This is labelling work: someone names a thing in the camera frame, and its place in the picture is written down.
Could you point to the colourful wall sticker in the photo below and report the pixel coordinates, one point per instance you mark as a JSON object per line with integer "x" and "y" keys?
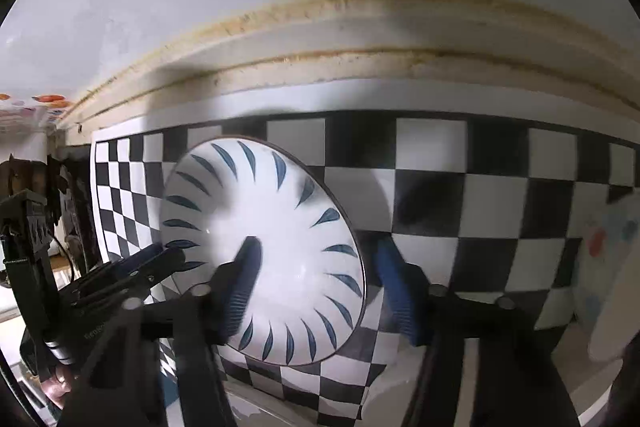
{"x": 37, "y": 111}

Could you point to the checkerboard mat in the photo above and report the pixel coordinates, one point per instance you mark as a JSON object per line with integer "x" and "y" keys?
{"x": 496, "y": 182}

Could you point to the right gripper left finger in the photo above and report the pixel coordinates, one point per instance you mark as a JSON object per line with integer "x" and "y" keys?
{"x": 230, "y": 289}

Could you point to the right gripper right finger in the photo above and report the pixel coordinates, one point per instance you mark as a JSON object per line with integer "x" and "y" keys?
{"x": 406, "y": 287}

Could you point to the white blue-leaf plate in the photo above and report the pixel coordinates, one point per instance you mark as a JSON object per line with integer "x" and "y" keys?
{"x": 310, "y": 287}

